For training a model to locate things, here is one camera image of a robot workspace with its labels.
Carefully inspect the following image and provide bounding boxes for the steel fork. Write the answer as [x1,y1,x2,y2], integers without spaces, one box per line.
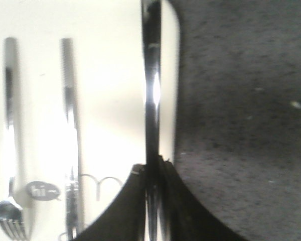
[0,37,27,240]

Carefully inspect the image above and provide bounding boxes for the cream rabbit serving tray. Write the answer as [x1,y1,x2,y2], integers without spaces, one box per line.
[0,1,180,240]

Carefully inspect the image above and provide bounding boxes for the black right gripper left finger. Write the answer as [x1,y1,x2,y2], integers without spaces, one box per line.
[75,164,145,241]

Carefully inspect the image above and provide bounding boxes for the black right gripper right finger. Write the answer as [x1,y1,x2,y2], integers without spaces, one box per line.
[159,157,243,240]

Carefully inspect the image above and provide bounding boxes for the steel spoon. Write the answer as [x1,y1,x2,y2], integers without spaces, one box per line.
[141,1,162,240]

